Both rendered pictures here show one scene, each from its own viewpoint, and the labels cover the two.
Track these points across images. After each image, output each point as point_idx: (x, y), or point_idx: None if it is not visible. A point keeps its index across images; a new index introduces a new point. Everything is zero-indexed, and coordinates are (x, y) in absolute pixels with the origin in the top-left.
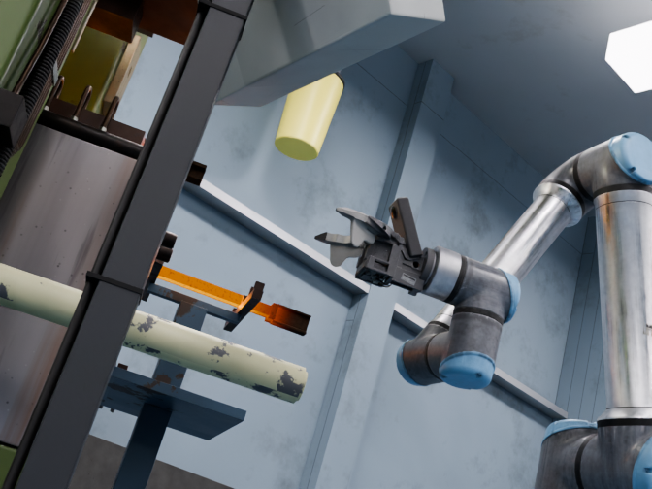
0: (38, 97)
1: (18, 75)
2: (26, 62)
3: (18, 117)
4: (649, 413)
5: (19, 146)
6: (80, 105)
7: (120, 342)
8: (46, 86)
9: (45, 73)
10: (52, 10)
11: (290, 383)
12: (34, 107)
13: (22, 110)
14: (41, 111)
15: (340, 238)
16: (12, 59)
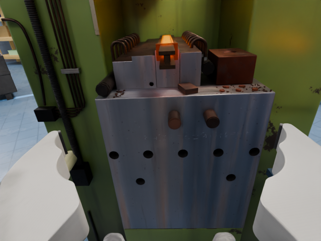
0: (56, 95)
1: (48, 92)
2: (48, 85)
3: (40, 115)
4: None
5: (80, 106)
6: (116, 56)
7: None
8: (70, 80)
9: (51, 85)
10: (40, 57)
11: None
12: (70, 92)
13: (39, 112)
14: (103, 74)
15: (279, 165)
16: (34, 95)
